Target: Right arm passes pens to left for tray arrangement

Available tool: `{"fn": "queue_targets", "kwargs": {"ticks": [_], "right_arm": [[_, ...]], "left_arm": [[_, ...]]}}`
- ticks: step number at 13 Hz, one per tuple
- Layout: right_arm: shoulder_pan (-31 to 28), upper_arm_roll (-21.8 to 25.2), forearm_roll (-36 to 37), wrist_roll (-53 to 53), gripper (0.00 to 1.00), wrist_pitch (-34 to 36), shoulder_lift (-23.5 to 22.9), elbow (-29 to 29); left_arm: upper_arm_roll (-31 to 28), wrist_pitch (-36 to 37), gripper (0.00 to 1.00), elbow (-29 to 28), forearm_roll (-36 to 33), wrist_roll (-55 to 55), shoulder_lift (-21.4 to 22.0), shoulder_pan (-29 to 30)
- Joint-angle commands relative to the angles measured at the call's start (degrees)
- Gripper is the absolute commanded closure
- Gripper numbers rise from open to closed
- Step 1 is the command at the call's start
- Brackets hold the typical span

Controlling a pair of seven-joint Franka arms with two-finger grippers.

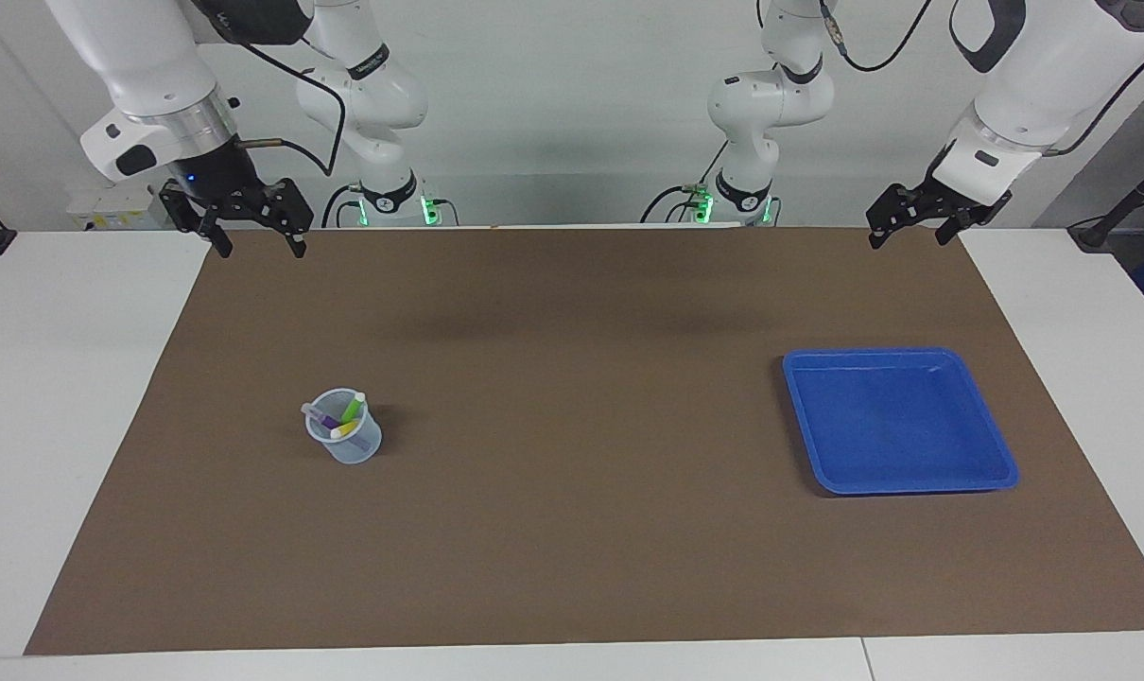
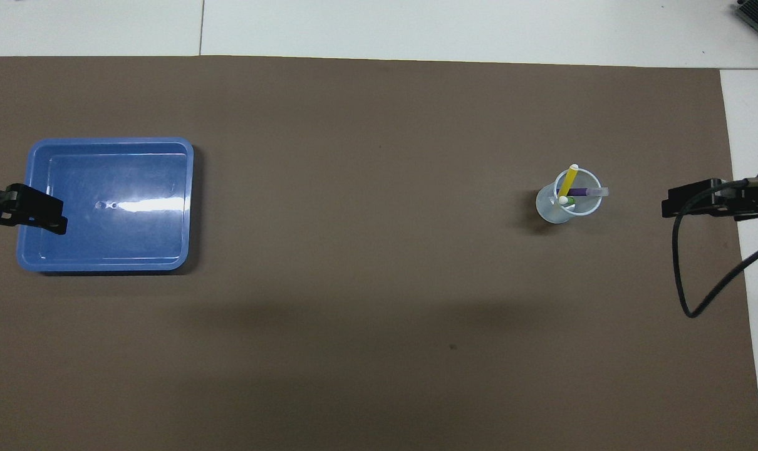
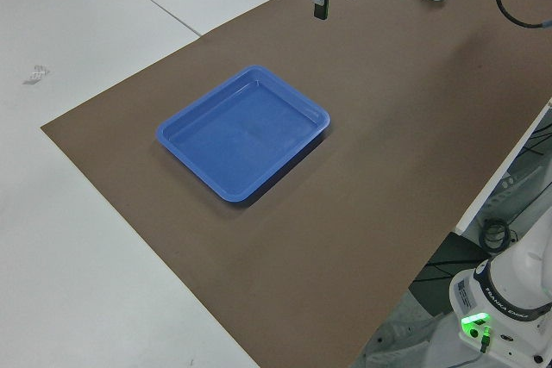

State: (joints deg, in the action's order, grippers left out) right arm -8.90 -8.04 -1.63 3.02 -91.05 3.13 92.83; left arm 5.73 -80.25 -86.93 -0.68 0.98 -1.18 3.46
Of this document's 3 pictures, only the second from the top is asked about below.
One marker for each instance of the purple pen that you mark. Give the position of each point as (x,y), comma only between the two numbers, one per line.
(581,191)

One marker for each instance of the green pen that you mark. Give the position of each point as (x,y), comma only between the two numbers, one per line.
(568,200)

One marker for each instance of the yellow pen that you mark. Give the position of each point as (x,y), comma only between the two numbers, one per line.
(567,181)

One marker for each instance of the blue plastic tray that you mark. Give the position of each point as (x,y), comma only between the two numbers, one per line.
(134,244)

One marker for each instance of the translucent plastic cup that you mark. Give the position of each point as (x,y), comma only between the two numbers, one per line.
(549,210)

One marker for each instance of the brown table mat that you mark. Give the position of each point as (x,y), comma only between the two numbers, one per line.
(379,188)

